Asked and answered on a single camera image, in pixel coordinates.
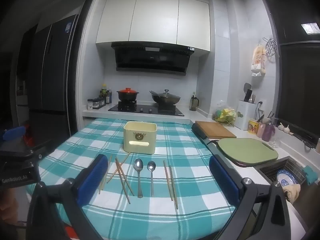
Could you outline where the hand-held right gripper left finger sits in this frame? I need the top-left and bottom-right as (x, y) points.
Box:
(26, 154), (109, 240)

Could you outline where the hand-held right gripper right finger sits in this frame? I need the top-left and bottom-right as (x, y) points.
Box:
(209, 154), (292, 240)

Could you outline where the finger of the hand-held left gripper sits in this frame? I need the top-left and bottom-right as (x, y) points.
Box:
(31, 146), (55, 161)
(2, 126), (27, 142)

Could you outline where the large metal spoon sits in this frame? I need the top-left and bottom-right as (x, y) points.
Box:
(134, 158), (144, 198)

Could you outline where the small metal spoon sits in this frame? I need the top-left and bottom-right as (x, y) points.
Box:
(147, 161), (156, 197)

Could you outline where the cream utensil holder box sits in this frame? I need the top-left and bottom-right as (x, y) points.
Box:
(123, 121), (157, 155)

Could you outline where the person's left hand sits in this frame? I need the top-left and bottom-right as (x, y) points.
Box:
(0, 185), (28, 224)

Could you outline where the red stool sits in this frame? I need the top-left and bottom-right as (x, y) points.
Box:
(24, 124), (32, 147)

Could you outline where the green cutting board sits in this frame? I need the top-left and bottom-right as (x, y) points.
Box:
(217, 138), (279, 162)

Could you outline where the wooden cutting board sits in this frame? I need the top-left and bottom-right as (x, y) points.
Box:
(195, 120), (237, 139)

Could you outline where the steel kitchen sink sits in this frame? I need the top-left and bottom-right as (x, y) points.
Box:
(257, 156), (309, 189)

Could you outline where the dark grey tray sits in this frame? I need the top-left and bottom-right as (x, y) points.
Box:
(191, 123), (208, 141)

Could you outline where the yellow printed mug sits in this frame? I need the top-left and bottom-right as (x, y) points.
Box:
(248, 119), (260, 134)

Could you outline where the teal checked tablecloth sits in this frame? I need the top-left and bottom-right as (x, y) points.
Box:
(25, 117), (237, 240)

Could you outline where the plastic bag of yellow cloths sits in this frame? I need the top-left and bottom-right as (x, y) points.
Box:
(212, 101), (237, 126)

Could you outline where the blue patterned plate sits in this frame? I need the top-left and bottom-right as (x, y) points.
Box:
(276, 169), (298, 187)

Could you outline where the purple soap bottle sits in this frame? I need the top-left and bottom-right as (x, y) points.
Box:
(262, 119), (276, 142)

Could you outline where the clear drinking glass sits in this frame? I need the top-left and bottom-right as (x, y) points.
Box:
(271, 131), (281, 148)

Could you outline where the dark refrigerator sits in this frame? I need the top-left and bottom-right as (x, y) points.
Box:
(26, 14), (78, 140)

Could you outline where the white knife holder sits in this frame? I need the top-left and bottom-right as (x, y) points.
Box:
(236, 100), (258, 131)

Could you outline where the beige rag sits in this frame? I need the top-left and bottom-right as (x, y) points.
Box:
(283, 183), (301, 202)

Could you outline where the dark green water jug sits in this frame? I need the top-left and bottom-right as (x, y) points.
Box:
(189, 95), (199, 111)

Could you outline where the teal hanging cloth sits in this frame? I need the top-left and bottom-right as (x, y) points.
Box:
(303, 165), (318, 183)

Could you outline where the black gas cooktop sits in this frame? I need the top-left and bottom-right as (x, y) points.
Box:
(108, 103), (185, 117)

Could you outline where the black clay pot red lid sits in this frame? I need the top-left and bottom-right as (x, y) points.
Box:
(116, 87), (141, 103)

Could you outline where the black wok with lid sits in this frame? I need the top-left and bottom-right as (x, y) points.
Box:
(149, 89), (182, 105)

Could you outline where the dark window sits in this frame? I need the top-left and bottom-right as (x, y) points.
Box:
(260, 0), (320, 142)

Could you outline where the hanging food bag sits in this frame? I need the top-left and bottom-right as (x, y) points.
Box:
(251, 43), (267, 77)

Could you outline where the black range hood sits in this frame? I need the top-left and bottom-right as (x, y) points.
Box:
(111, 42), (196, 76)

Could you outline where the metal steamer rack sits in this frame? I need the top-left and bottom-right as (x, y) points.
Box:
(262, 37), (278, 57)

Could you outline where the white wall cabinet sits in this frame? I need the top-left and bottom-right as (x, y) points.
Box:
(96, 0), (211, 52)

